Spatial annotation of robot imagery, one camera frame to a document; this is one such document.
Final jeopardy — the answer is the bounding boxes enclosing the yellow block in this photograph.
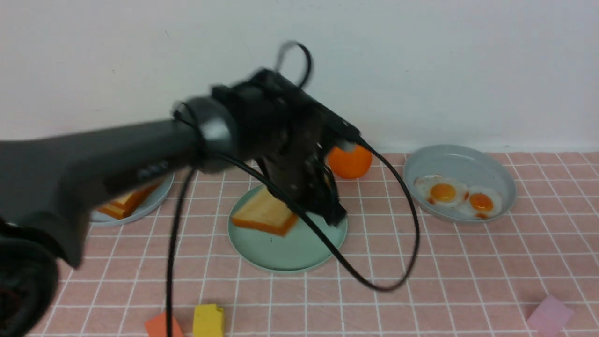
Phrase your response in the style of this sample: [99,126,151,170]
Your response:
[192,304,225,337]

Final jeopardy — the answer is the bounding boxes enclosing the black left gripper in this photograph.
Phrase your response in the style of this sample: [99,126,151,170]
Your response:
[211,70,361,227]

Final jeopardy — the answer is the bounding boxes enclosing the orange fruit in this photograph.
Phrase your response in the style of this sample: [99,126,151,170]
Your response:
[328,145,373,179]

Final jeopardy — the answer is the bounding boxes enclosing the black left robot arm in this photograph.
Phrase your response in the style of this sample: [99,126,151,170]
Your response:
[1,69,361,337]

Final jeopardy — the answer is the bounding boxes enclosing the toast slice bottom sandwich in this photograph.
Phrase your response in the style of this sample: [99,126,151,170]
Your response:
[230,186,298,237]

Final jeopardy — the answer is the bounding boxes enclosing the orange block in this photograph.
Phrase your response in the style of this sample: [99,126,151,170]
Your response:
[144,312,184,337]

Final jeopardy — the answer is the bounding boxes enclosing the fried egg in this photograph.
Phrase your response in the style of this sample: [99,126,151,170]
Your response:
[456,186,503,219]
[414,175,470,208]

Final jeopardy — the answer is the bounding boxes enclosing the mint green centre plate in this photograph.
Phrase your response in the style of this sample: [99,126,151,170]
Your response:
[228,183,349,273]

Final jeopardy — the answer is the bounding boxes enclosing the light blue bread plate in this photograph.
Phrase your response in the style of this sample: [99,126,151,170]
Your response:
[90,174,175,227]

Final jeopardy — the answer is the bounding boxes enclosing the pink checkered tablecloth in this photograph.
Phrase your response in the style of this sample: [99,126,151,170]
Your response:
[30,152,599,337]

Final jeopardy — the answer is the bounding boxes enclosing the pink cube block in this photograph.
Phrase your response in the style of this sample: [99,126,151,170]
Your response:
[526,295,575,337]

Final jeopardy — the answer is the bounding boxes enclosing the grey-blue egg plate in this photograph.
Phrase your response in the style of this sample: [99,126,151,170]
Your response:
[403,145,517,224]

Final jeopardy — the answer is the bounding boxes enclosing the toast slice stack upper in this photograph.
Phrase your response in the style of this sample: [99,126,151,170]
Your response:
[97,184,159,220]

